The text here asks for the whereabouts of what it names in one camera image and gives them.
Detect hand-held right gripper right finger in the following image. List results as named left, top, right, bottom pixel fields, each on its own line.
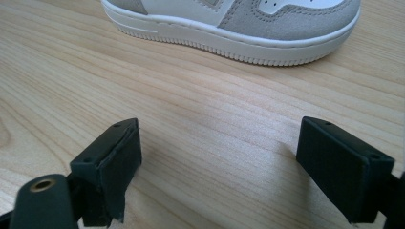
left=295, top=115, right=396, bottom=224

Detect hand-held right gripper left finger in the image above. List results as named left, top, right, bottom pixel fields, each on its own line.
left=69, top=117, right=143, bottom=228

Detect white and grey sneaker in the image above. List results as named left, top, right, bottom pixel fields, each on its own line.
left=100, top=0, right=362, bottom=68

